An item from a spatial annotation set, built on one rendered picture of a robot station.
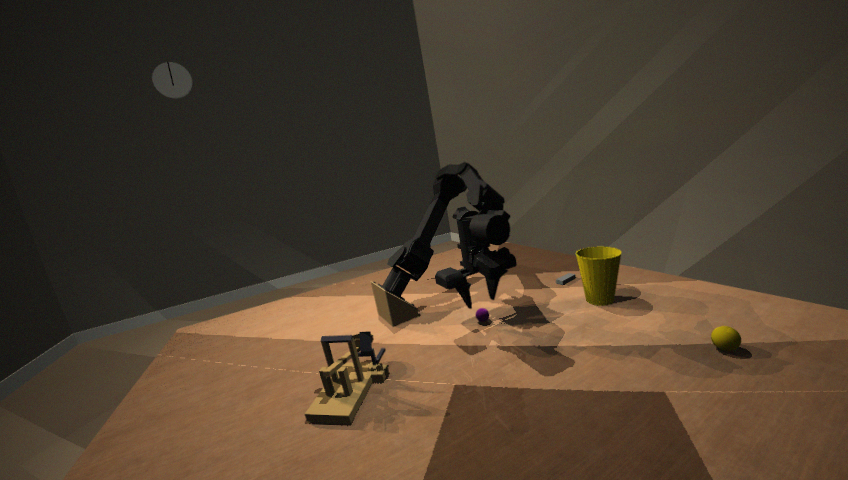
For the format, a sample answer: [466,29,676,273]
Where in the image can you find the yellow ball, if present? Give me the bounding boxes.
[711,326,742,351]

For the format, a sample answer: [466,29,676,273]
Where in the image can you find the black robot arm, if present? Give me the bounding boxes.
[378,162,511,300]

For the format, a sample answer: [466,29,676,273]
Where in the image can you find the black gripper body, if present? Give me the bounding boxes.
[435,241,516,289]

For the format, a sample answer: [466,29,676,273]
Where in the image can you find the olive yellow cup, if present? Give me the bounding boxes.
[575,247,621,306]

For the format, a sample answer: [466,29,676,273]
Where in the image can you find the tan wooden toy catapult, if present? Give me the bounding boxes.
[304,331,389,424]

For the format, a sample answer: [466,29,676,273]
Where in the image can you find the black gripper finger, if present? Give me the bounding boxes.
[485,275,502,300]
[455,282,472,310]

